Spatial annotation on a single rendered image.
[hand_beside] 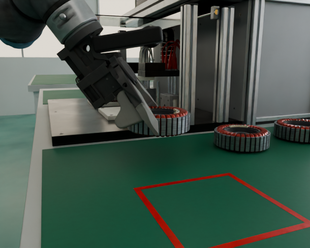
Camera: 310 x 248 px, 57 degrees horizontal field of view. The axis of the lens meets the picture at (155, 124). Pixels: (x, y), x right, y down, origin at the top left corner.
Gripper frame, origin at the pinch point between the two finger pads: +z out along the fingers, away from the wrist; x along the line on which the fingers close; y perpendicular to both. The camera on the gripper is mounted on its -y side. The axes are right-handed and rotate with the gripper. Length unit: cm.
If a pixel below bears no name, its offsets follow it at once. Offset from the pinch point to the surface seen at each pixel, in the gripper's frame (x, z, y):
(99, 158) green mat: 1.0, -1.0, 13.0
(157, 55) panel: -80, -9, -5
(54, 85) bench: -173, -38, 76
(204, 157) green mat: -0.3, 10.3, -2.6
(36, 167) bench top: 5.0, -6.7, 21.1
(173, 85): -39.1, 0.5, -4.3
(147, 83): -59, -3, 4
